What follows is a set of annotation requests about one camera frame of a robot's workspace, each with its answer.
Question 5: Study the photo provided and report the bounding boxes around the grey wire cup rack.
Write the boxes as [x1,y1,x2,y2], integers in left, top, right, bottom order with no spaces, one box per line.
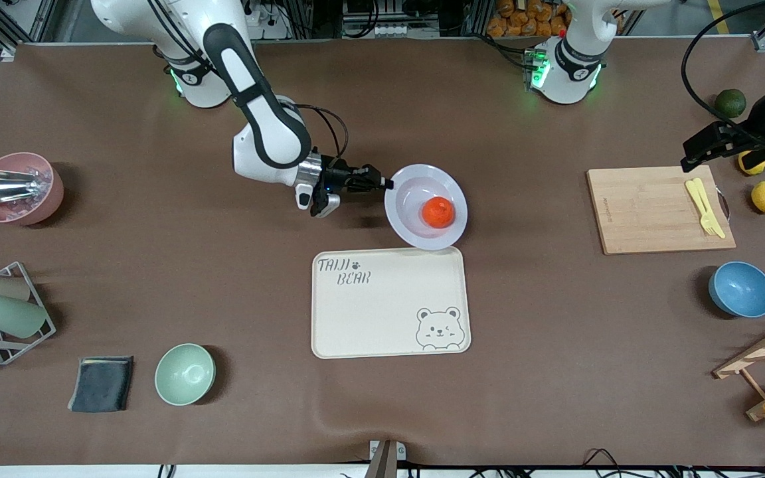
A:
[0,261,58,366]

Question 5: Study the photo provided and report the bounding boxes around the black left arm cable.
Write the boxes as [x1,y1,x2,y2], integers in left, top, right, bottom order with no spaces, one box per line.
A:
[681,0,765,148]

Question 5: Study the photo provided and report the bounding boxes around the cream bear print tray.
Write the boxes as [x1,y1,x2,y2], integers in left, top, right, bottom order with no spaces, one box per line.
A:
[310,246,472,360]

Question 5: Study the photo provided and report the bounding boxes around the lavender round plate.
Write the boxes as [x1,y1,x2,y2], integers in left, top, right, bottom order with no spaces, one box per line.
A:
[384,163,469,251]

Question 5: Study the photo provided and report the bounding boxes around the pink bowl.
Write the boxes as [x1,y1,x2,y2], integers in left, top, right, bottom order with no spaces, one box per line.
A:
[0,152,64,226]

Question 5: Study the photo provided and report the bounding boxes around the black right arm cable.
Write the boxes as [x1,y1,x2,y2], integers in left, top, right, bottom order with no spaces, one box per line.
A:
[295,103,350,161]

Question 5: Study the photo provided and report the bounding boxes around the orange mandarin fruit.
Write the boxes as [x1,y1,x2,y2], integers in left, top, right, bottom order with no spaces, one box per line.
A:
[422,197,456,229]

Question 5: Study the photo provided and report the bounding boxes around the wooden peg rack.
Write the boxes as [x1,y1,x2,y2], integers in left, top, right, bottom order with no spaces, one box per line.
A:
[713,312,765,422]

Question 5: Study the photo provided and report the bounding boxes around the dark green lime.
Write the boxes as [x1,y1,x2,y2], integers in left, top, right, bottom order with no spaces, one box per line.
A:
[715,88,748,119]

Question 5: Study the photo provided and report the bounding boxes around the metal table edge bracket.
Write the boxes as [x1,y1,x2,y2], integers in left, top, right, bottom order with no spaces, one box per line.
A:
[364,439,407,478]

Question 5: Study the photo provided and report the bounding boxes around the mint green cup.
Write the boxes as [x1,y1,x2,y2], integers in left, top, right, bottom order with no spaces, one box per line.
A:
[0,294,48,339]

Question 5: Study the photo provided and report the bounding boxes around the dark grey folded cloth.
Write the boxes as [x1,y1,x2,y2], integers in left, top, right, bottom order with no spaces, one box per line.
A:
[67,356,135,414]

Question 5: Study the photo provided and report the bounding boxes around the blue bowl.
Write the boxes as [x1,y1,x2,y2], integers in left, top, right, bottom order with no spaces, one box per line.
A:
[708,261,765,319]

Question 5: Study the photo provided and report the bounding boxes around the white power strip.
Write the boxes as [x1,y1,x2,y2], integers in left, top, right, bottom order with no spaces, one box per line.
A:
[243,8,290,40]

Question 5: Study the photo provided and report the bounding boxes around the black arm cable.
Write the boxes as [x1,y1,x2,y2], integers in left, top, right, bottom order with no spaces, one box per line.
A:
[295,103,350,161]
[681,0,765,148]

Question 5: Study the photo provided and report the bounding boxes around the white socket strip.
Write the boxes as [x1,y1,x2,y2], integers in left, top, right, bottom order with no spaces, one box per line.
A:
[345,23,404,39]

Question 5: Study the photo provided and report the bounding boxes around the mint green bowl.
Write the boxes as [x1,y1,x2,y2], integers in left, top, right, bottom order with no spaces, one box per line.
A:
[154,343,216,406]

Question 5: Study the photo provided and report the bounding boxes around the bag of orange fruit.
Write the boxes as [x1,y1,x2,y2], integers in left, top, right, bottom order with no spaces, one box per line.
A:
[487,0,572,38]

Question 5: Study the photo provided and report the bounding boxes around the yellow plastic fork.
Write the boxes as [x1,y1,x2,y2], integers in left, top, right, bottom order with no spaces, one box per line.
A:
[685,179,719,238]

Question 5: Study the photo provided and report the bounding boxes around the wooden cutting board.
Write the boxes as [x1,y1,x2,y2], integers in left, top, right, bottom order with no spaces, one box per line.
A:
[586,165,737,256]

